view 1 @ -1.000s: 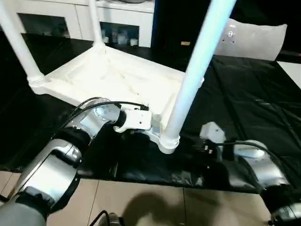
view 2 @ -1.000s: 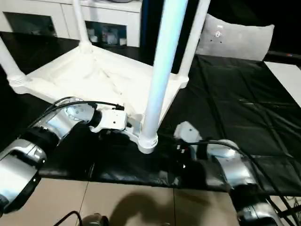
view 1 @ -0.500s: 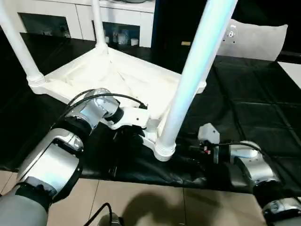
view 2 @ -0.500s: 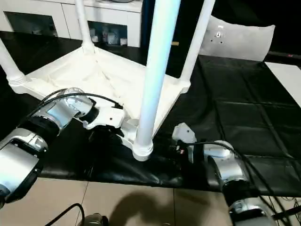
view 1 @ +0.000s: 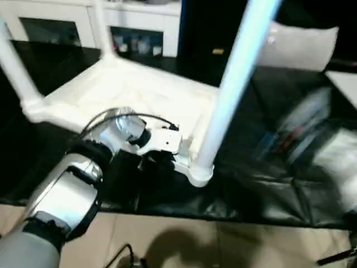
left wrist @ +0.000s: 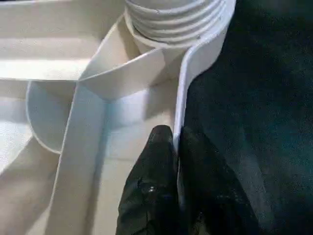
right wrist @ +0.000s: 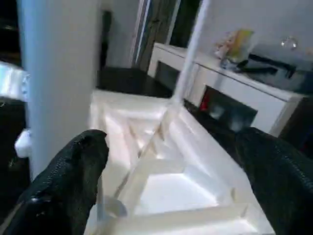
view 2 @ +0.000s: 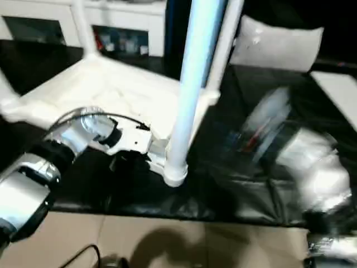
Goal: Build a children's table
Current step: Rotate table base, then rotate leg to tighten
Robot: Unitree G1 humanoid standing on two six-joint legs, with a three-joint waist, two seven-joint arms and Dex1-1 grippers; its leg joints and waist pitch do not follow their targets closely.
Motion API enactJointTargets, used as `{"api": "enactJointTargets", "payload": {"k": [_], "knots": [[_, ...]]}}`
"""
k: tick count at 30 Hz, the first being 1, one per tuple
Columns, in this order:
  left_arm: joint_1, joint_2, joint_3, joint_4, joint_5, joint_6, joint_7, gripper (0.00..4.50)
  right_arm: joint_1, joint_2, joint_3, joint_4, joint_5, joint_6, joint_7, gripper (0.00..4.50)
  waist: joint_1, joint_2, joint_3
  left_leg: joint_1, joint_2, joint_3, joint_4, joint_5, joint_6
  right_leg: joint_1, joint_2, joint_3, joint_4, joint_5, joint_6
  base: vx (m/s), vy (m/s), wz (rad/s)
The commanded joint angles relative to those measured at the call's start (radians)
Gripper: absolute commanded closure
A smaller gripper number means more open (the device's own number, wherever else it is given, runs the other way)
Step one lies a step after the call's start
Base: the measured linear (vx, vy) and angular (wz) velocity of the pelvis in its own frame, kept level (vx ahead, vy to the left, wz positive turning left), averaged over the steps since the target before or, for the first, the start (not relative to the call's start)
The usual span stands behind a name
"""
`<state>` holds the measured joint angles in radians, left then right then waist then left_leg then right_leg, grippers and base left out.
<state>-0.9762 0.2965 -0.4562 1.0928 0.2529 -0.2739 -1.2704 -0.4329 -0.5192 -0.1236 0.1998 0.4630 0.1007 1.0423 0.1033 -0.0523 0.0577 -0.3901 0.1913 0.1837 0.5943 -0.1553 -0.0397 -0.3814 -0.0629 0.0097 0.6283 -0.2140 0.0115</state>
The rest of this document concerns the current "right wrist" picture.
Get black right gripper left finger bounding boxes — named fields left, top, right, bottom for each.
left=0, top=130, right=109, bottom=235

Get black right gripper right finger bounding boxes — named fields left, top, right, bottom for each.
left=236, top=127, right=313, bottom=235

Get white plastic table top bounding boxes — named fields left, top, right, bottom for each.
left=86, top=90, right=277, bottom=235

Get white plastic table leg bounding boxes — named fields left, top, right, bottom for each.
left=17, top=0, right=102, bottom=179
left=169, top=0, right=212, bottom=106

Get black flat object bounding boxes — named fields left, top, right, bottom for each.
left=247, top=53, right=313, bottom=81

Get black work mat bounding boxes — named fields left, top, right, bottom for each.
left=0, top=66, right=255, bottom=206

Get yellow and white packet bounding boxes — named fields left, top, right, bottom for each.
left=215, top=29, right=255, bottom=64

